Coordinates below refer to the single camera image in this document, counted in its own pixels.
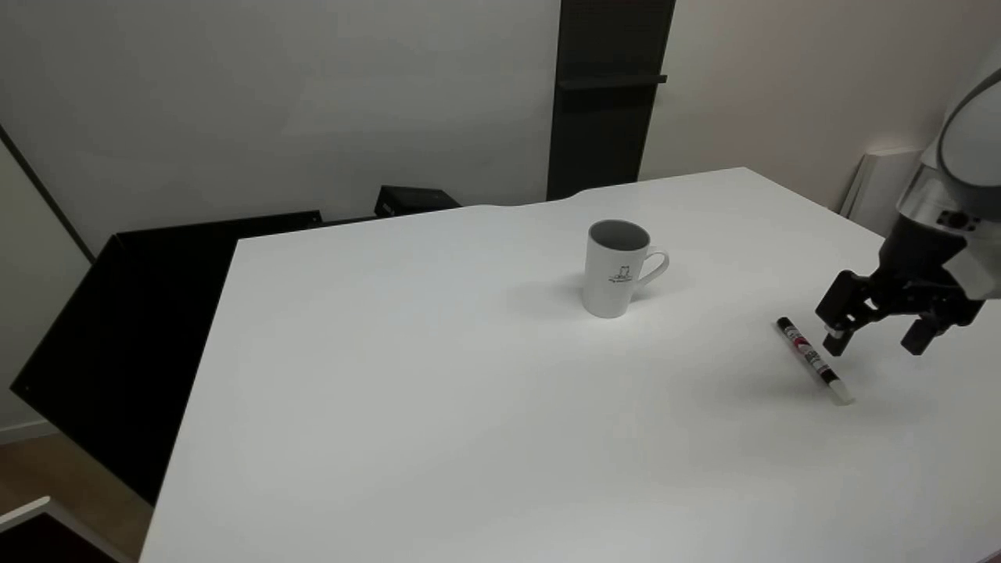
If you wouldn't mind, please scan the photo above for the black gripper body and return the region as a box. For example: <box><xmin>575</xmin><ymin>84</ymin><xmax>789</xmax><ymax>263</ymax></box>
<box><xmin>862</xmin><ymin>219</ymin><xmax>983</xmax><ymax>324</ymax></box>

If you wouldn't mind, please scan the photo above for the black white marker pen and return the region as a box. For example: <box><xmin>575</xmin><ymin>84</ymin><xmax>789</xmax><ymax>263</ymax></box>
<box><xmin>776</xmin><ymin>316</ymin><xmax>855</xmax><ymax>405</ymax></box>

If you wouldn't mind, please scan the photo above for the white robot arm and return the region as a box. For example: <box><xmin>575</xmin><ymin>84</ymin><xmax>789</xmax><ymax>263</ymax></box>
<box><xmin>817</xmin><ymin>46</ymin><xmax>1001</xmax><ymax>357</ymax></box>

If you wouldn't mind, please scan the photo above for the white ceramic mug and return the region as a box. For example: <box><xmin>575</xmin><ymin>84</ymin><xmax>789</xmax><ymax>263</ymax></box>
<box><xmin>582</xmin><ymin>219</ymin><xmax>670</xmax><ymax>319</ymax></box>

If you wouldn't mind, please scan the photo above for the small black box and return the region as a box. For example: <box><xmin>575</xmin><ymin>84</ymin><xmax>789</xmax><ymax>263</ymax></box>
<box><xmin>374</xmin><ymin>184</ymin><xmax>458</xmax><ymax>217</ymax></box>

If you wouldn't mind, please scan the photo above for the black side table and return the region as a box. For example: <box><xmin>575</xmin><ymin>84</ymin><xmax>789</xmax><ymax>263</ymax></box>
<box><xmin>8</xmin><ymin>210</ymin><xmax>320</xmax><ymax>504</ymax></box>

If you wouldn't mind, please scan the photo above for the black door frame pillar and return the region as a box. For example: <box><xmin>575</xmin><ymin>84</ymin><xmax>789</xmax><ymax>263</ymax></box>
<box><xmin>546</xmin><ymin>0</ymin><xmax>676</xmax><ymax>199</ymax></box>

